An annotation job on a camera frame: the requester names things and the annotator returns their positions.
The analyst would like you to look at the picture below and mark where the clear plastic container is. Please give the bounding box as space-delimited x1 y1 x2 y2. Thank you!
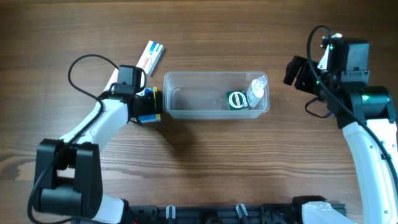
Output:
163 72 270 119

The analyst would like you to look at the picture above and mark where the white blue Panadol box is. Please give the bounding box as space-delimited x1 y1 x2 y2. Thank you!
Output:
136 40 164 77

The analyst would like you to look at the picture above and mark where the green square small box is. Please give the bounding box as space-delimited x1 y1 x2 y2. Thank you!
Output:
226 90 249 111

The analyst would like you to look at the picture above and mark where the blue yellow VapoDrops box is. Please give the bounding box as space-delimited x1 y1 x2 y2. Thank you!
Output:
138 87 163 123

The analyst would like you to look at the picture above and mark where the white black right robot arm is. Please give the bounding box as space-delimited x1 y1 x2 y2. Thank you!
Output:
284 34 397 223

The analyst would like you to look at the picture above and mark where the white Hansaplast box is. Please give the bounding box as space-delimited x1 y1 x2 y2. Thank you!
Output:
104 68 119 92

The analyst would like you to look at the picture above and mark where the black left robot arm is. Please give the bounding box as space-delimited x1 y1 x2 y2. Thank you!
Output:
27 65 161 223

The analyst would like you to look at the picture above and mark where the white bottle clear cap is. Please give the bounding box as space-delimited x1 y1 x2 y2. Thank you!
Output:
246 75 267 108

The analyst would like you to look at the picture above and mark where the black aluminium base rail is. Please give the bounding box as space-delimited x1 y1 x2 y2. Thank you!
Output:
130 203 303 224

